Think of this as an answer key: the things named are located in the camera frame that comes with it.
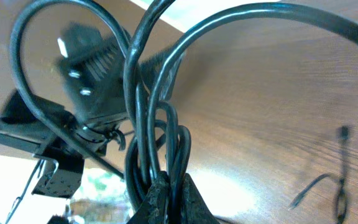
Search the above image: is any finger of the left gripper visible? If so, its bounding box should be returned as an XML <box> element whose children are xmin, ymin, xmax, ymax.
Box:
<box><xmin>138</xmin><ymin>46</ymin><xmax>186</xmax><ymax>100</ymax></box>

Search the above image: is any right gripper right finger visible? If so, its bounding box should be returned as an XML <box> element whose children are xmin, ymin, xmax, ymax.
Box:
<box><xmin>180</xmin><ymin>174</ymin><xmax>219</xmax><ymax>224</ymax></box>

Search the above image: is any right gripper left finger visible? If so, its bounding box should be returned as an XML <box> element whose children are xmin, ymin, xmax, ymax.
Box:
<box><xmin>127</xmin><ymin>171</ymin><xmax>170</xmax><ymax>224</ymax></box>

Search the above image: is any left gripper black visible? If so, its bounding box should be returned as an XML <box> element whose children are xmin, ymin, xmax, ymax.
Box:
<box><xmin>0</xmin><ymin>23</ymin><xmax>127</xmax><ymax>198</ymax></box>

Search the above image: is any black USB cable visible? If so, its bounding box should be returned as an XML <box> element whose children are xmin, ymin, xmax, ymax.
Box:
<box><xmin>9</xmin><ymin>0</ymin><xmax>358</xmax><ymax>212</ymax></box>

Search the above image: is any thin black cable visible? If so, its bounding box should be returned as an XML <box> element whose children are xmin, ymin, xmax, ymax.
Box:
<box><xmin>288</xmin><ymin>125</ymin><xmax>352</xmax><ymax>224</ymax></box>

